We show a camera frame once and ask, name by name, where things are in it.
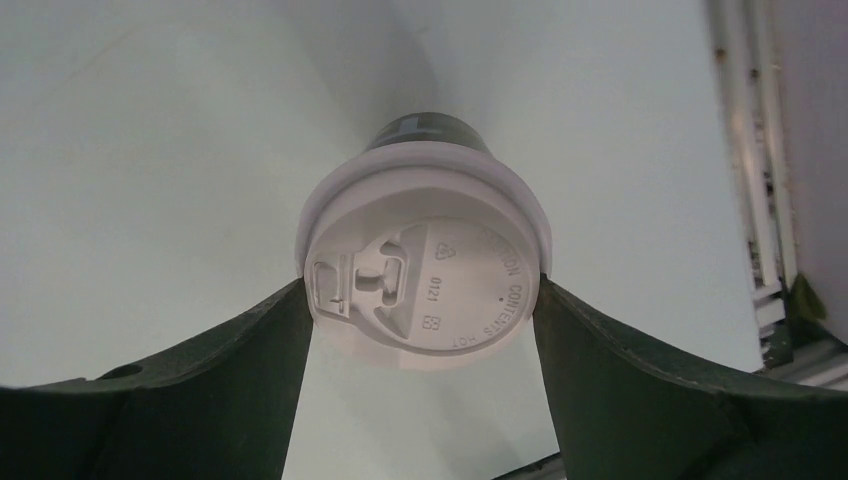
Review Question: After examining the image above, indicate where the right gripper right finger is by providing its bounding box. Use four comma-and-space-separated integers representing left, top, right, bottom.
533, 273, 848, 480

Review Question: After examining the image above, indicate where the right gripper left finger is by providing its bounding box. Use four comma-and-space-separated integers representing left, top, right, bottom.
1, 280, 313, 479

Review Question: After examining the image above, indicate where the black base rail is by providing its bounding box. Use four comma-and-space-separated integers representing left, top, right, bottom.
490, 264, 848, 480

